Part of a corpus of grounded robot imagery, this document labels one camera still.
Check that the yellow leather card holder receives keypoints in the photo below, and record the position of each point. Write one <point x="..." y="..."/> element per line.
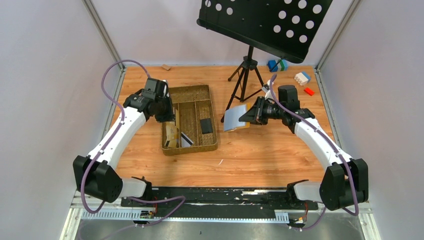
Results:
<point x="232" y="115"/>

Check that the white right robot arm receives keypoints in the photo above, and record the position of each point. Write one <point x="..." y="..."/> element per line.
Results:
<point x="345" y="182"/>

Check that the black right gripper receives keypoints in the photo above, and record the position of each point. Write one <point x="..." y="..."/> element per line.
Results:
<point x="257" y="111"/>

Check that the white blue toy block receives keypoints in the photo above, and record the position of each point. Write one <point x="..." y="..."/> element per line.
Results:
<point x="302" y="78"/>

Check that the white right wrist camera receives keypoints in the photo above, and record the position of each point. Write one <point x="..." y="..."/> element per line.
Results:
<point x="266" y="91"/>

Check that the orange illustrated card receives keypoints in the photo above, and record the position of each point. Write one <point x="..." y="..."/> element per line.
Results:
<point x="171" y="131"/>

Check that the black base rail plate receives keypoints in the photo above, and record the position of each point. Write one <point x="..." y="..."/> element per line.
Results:
<point x="231" y="202"/>

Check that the black music stand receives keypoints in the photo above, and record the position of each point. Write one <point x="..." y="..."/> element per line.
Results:
<point x="283" y="28"/>

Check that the white card with black stripe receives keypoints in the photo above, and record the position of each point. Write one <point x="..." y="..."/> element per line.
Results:
<point x="173" y="143"/>

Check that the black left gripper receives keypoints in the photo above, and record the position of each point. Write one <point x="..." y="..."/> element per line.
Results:
<point x="167" y="114"/>

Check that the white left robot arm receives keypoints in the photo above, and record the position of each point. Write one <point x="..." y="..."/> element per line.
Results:
<point x="95" y="174"/>

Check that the woven straw divided tray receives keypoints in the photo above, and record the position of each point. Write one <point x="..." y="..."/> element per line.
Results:
<point x="190" y="105"/>

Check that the dark grey card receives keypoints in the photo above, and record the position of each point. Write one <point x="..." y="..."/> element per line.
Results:
<point x="206" y="126"/>

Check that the blue green toy block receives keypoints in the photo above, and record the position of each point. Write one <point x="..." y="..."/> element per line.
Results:
<point x="277" y="65"/>

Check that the red toy block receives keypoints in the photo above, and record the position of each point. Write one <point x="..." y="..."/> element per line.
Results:
<point x="309" y="91"/>

